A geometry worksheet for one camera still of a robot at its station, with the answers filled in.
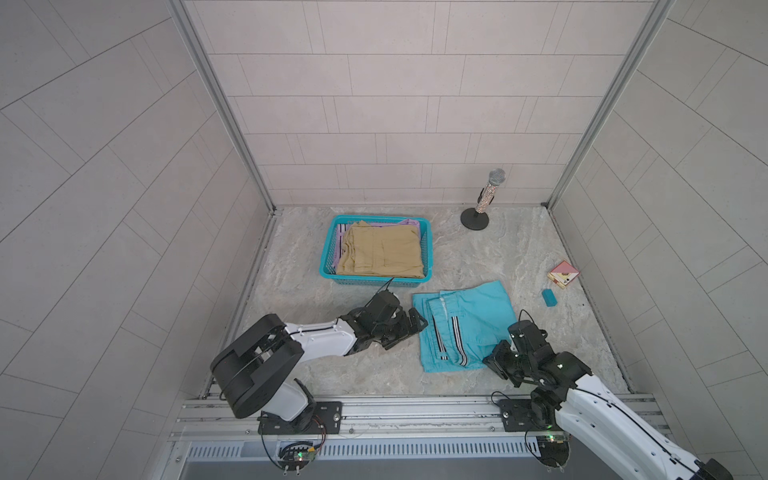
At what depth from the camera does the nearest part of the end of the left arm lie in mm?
649

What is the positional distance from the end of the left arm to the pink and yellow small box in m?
0.50

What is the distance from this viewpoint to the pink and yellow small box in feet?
3.13
